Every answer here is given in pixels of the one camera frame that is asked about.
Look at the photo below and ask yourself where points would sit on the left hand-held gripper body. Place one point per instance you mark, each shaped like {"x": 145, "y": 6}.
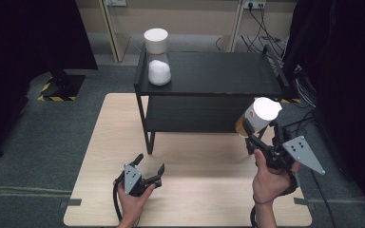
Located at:
{"x": 132, "y": 179}

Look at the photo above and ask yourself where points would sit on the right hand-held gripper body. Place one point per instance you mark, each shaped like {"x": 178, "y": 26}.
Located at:
{"x": 301, "y": 152}

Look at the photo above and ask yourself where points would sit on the amber liquid bottle white lid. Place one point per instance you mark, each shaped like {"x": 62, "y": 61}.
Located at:
{"x": 263, "y": 112}

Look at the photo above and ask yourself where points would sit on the black two-tier shelf rack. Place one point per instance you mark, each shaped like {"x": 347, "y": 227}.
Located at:
{"x": 215, "y": 74}

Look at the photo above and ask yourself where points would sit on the white powder jar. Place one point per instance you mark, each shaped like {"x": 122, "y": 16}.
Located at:
{"x": 159, "y": 71}

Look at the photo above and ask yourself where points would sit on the person's left hand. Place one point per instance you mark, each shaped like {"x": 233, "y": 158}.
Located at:
{"x": 131, "y": 205}

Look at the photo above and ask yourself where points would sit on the person's right hand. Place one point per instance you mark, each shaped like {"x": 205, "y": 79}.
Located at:
{"x": 269, "y": 185}

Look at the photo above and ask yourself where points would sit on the yellow black striped floor tape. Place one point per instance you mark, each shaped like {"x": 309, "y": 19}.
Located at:
{"x": 293, "y": 100}

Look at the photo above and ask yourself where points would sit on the grey floor tape piece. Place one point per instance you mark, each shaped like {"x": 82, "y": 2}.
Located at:
{"x": 304, "y": 201}
{"x": 74, "y": 202}

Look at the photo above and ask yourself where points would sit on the dark curtain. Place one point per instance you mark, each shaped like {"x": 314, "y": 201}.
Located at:
{"x": 19, "y": 47}
{"x": 345, "y": 63}

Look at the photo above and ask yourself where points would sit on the black stand base striped tape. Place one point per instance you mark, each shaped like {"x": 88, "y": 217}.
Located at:
{"x": 65, "y": 87}

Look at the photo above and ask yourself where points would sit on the beige frame leg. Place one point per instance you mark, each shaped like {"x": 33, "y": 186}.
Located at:
{"x": 234, "y": 28}
{"x": 114, "y": 34}

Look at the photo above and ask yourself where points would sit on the white wall socket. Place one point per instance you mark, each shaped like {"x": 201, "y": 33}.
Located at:
{"x": 116, "y": 2}
{"x": 255, "y": 3}

